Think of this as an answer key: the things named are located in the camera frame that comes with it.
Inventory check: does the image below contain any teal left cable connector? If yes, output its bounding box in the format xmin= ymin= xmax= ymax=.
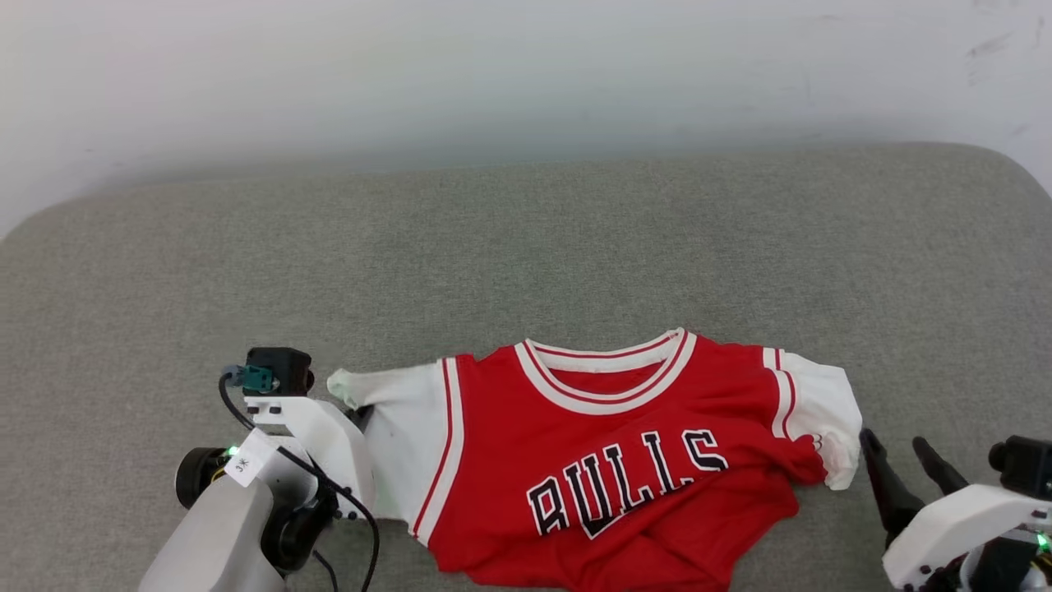
xmin=225 ymin=365 xmax=275 ymax=395

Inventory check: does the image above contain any white right camera bracket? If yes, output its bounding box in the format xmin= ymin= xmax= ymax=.
xmin=882 ymin=483 xmax=1052 ymax=592

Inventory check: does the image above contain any red Bulls basketball jersey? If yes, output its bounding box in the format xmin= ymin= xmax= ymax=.
xmin=326 ymin=327 xmax=864 ymax=592

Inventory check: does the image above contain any white camera bracket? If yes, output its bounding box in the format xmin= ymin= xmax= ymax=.
xmin=882 ymin=483 xmax=1052 ymax=592
xmin=243 ymin=395 xmax=378 ymax=520

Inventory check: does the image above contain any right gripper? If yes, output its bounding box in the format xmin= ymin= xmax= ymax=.
xmin=859 ymin=428 xmax=1052 ymax=592

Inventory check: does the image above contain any white cable label tag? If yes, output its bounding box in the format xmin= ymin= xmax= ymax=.
xmin=223 ymin=427 xmax=278 ymax=488

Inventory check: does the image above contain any black left camera cable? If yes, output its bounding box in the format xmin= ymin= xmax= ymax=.
xmin=218 ymin=372 xmax=381 ymax=592

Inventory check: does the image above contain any white left camera bracket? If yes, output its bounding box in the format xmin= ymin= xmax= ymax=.
xmin=243 ymin=395 xmax=378 ymax=520

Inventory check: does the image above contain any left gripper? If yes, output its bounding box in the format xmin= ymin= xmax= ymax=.
xmin=175 ymin=404 xmax=376 ymax=573

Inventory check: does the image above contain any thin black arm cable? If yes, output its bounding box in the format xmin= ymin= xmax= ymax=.
xmin=311 ymin=548 xmax=340 ymax=592

